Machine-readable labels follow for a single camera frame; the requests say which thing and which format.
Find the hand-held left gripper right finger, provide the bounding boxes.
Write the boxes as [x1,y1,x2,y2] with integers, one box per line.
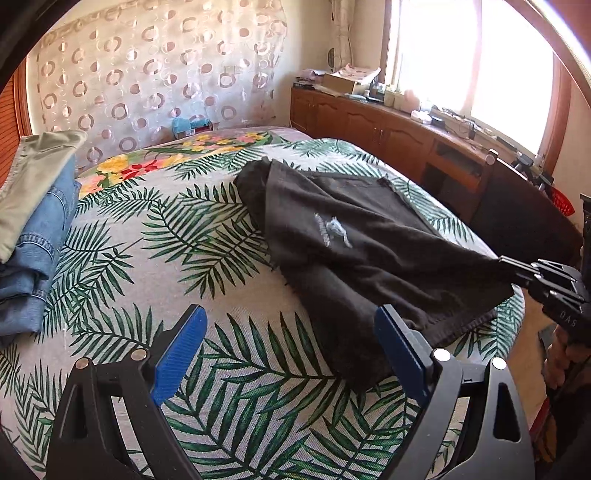
[374,304,536,480]

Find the dark brown board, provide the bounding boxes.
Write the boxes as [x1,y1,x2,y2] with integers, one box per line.
[471,159,585,273]

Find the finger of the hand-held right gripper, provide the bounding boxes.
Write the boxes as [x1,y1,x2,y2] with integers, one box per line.
[498,255,583,283]
[508,271,586,320]

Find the folded beige pants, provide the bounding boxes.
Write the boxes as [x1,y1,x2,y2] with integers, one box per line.
[0,129,88,265]

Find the orange wooden slatted panel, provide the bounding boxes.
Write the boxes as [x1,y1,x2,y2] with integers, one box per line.
[0,69,33,190]

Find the tied patterned window curtain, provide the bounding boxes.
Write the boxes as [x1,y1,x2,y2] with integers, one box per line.
[330,0,356,70]

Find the bright window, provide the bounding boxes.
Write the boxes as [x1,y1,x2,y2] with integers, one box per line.
[383,0,573,158]

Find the palm leaf print blanket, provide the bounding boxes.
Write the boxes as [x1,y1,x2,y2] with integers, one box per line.
[0,127,527,480]

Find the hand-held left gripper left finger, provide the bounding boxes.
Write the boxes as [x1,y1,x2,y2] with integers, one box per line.
[46,304,208,480]

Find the person's right hand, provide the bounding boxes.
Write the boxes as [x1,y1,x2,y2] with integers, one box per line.
[545,323,591,395]

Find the red plastic basket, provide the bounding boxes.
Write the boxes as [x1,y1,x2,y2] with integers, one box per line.
[549,188,578,217]

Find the floral bed sheet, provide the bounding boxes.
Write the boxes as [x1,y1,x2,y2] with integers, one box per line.
[76,127,310,199]

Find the blue plush toy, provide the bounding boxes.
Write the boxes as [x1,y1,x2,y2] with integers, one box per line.
[172,115,215,139]

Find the cardboard box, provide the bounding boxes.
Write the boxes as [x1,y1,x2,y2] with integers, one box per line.
[322,71,370,95]

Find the person's dark clothing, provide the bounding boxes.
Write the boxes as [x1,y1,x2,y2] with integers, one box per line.
[529,383,591,480]

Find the long wooden cabinet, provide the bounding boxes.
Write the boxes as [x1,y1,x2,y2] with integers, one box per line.
[290,85,518,222]

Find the black pants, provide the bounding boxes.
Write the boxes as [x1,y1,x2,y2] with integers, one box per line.
[233,158,515,393]

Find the folded blue jeans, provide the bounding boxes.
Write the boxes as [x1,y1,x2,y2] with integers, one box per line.
[0,154,83,347]

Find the sheer curtain with circles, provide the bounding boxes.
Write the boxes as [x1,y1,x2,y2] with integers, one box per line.
[28,0,289,171]

